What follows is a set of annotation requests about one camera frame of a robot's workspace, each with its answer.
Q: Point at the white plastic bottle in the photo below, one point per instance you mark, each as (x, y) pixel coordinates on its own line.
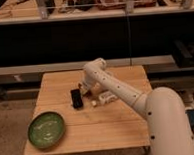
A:
(103, 98)

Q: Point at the black rectangular phone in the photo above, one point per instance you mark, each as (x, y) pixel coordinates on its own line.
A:
(76, 98)

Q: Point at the metal shelf rack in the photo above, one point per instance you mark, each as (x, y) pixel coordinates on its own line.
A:
(40, 36)

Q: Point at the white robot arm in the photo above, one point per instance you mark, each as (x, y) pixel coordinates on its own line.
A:
(168, 125)

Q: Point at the dark red pepper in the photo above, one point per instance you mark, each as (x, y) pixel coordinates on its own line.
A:
(87, 93)

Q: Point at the green round bowl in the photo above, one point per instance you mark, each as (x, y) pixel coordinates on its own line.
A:
(46, 130)

